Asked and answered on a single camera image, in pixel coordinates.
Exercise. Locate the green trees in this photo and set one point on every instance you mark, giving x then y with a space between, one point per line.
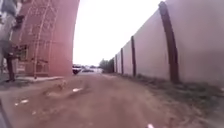
106 64

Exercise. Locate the white car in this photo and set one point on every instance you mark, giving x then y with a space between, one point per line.
76 69

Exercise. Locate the brown dirt road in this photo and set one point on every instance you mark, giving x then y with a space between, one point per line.
106 103

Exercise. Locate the red brick building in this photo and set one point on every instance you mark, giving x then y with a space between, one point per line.
56 33

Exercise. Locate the grey concrete slab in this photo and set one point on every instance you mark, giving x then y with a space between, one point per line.
36 79

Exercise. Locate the strip of weeds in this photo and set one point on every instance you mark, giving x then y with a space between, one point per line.
186 90

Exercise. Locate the person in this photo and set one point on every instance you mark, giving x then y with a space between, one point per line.
9 56

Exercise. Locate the grey wall with dark pillars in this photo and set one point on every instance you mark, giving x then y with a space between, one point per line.
193 40

